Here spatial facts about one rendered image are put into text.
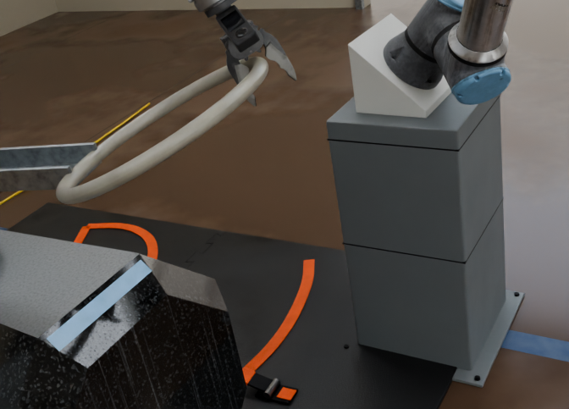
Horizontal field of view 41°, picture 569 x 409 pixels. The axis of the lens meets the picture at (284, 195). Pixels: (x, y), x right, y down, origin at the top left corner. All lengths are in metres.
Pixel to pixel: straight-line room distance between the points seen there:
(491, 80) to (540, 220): 1.37
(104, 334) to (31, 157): 0.43
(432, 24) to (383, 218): 0.59
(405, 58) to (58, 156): 0.99
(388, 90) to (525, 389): 1.01
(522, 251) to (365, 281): 0.84
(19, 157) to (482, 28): 1.12
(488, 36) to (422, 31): 0.27
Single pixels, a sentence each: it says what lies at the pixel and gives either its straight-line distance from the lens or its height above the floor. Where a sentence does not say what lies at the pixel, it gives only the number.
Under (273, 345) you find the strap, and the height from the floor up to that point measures 0.02.
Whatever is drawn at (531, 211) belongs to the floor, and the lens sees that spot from 3.35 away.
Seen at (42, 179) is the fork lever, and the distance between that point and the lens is 1.65.
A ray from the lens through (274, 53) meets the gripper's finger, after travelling 1.52.
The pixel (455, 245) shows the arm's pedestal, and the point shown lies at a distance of 2.25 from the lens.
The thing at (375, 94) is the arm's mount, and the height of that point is 0.91.
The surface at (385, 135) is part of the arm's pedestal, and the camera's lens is 2.15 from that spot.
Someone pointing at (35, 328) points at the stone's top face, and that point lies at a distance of 1.70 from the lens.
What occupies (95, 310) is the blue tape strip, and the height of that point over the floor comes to 0.78.
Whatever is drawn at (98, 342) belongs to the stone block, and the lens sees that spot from 1.70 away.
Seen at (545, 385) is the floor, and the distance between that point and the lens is 2.51.
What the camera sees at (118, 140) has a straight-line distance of 1.72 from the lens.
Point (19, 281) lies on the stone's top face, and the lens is 1.89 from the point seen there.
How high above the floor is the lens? 1.71
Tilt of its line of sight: 28 degrees down
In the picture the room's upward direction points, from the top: 10 degrees counter-clockwise
